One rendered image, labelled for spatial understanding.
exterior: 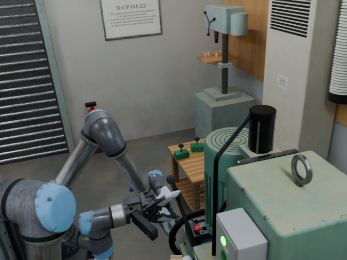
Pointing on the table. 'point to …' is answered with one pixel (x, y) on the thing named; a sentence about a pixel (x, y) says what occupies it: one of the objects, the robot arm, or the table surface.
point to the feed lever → (182, 209)
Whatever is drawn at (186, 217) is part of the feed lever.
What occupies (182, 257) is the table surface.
